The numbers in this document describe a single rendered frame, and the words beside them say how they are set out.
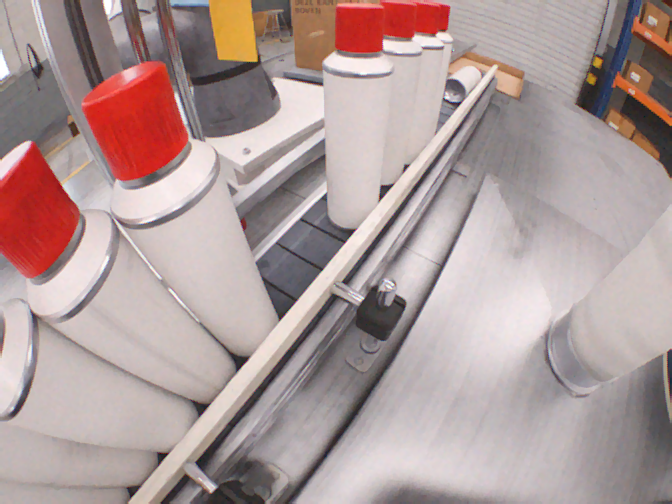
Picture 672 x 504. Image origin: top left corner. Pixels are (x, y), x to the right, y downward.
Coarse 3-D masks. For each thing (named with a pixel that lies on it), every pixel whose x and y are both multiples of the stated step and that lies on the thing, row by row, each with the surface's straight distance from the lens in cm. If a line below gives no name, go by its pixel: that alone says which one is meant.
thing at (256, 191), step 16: (464, 48) 79; (304, 144) 27; (320, 144) 27; (288, 160) 25; (304, 160) 26; (272, 176) 23; (288, 176) 25; (240, 192) 23; (256, 192) 22; (240, 208) 22
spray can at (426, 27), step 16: (416, 16) 32; (432, 16) 32; (416, 32) 33; (432, 32) 33; (432, 48) 32; (432, 64) 33; (432, 80) 33; (416, 96) 33; (432, 96) 35; (416, 112) 34; (416, 128) 35; (416, 144) 37
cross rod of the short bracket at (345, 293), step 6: (336, 282) 22; (336, 288) 22; (342, 288) 22; (348, 288) 22; (336, 294) 22; (342, 294) 22; (348, 294) 22; (354, 294) 22; (360, 294) 22; (342, 300) 22; (348, 300) 22; (354, 300) 22; (360, 300) 22; (354, 306) 22
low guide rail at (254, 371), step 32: (448, 128) 43; (416, 160) 34; (384, 224) 28; (352, 256) 23; (320, 288) 22; (288, 320) 21; (256, 352) 20; (256, 384) 21; (224, 416) 21; (192, 448) 21; (160, 480) 23
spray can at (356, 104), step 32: (352, 32) 20; (352, 64) 20; (384, 64) 21; (352, 96) 21; (384, 96) 22; (352, 128) 22; (384, 128) 23; (352, 160) 23; (352, 192) 26; (352, 224) 28
